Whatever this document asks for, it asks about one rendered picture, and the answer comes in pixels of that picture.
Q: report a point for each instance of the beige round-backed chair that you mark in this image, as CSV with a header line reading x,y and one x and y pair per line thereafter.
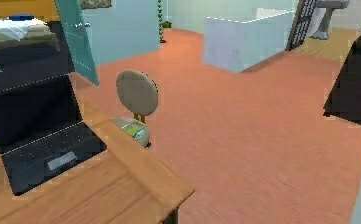
x,y
137,93

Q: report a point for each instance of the small green house plant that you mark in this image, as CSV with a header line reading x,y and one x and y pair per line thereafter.
x,y
167,24

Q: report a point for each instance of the wooden desk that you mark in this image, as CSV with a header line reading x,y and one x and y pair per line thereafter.
x,y
121,180

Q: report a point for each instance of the green beaded floor lamp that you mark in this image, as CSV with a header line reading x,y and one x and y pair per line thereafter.
x,y
160,20

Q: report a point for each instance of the teal room door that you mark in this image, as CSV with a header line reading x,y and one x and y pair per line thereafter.
x,y
77,40

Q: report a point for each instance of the black laptop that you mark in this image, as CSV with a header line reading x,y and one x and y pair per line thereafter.
x,y
38,140

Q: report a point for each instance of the black lattice room door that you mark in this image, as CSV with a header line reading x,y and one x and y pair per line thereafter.
x,y
302,23

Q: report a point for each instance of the bed with pale bedding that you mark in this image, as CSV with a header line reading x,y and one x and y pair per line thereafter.
x,y
21,36

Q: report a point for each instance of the blue flat object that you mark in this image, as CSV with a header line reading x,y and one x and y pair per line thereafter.
x,y
20,16

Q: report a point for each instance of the framed wall picture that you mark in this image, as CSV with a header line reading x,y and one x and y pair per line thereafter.
x,y
95,3

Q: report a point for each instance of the grey pedestal sink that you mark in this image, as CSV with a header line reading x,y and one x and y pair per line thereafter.
x,y
328,16

